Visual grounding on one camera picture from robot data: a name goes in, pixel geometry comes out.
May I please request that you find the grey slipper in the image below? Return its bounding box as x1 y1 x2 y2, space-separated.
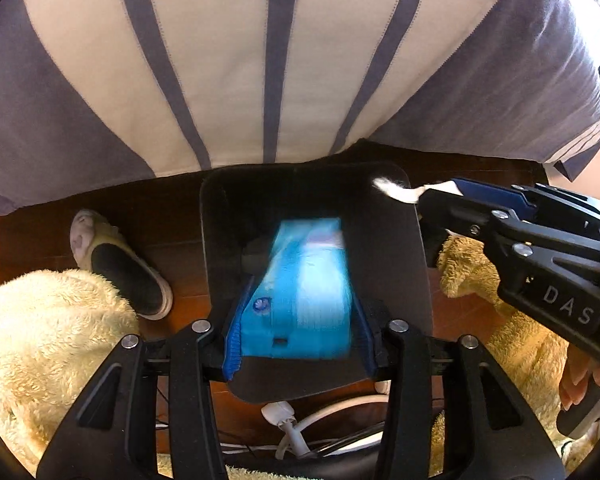
69 209 173 321

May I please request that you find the black trash bin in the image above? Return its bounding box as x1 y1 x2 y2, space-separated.
200 162 432 403

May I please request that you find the blue tissue pack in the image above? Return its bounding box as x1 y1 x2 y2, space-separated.
242 218 352 360

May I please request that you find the white power cable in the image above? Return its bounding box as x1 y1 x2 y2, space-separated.
258 392 391 461

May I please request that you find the right hand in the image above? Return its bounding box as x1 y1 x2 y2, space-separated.
559 344 600 411

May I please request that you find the blue white striped bedspread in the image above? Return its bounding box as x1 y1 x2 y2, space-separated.
0 0 600 216

